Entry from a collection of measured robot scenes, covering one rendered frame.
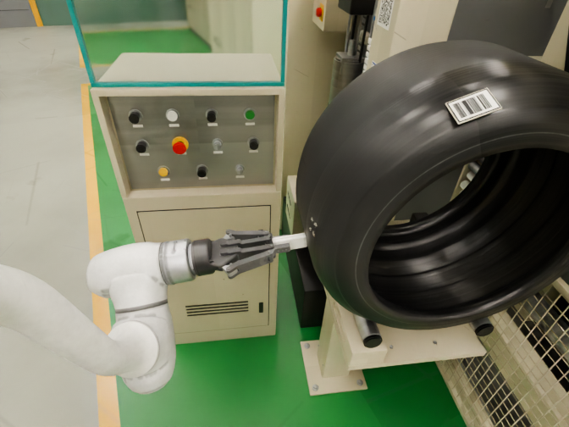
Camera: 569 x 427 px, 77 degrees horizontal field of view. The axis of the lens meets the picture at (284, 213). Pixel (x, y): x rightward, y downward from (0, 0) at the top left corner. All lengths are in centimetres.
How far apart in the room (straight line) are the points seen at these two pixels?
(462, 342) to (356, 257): 53
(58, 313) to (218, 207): 86
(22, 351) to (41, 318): 171
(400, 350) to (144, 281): 65
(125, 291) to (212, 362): 117
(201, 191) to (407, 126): 88
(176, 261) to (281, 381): 119
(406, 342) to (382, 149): 61
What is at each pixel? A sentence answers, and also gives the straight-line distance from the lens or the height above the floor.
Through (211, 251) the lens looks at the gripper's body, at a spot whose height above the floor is 111.
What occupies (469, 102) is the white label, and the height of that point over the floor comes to 146.
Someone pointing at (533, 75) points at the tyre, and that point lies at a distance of 65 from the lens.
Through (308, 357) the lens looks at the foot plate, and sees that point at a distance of 188.
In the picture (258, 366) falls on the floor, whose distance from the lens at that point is 186.
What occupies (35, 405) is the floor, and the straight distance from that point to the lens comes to 204.
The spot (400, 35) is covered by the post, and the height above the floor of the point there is 147.
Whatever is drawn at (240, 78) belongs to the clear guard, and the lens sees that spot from 113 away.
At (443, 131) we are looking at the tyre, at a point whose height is 142.
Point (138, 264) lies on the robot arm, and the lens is 75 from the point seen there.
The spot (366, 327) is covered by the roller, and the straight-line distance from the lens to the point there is 89.
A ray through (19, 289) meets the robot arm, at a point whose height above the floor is 132.
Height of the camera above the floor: 163
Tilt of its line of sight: 38 degrees down
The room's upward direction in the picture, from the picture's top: 3 degrees clockwise
